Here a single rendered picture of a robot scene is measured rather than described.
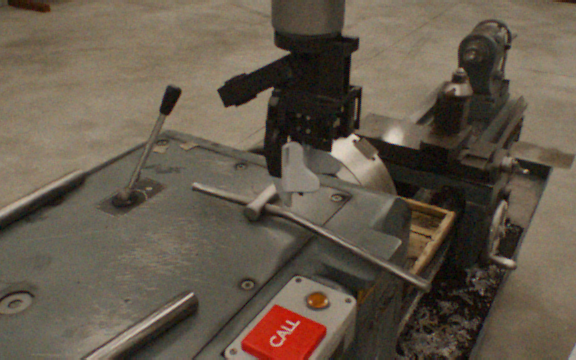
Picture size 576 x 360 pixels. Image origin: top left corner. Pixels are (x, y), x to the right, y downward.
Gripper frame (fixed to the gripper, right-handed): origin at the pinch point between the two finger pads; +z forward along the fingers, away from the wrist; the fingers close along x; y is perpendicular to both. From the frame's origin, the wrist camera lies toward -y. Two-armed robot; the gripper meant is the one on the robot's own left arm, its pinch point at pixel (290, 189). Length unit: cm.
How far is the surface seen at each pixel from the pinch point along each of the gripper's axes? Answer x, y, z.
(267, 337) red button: -19.4, 9.4, 2.9
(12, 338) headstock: -31.2, -11.8, 4.1
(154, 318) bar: -23.7, -0.4, 2.0
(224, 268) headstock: -12.5, -1.0, 4.1
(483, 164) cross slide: 84, 7, 33
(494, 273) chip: 95, 15, 74
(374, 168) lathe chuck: 28.6, -0.6, 10.7
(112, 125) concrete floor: 190, -265, 130
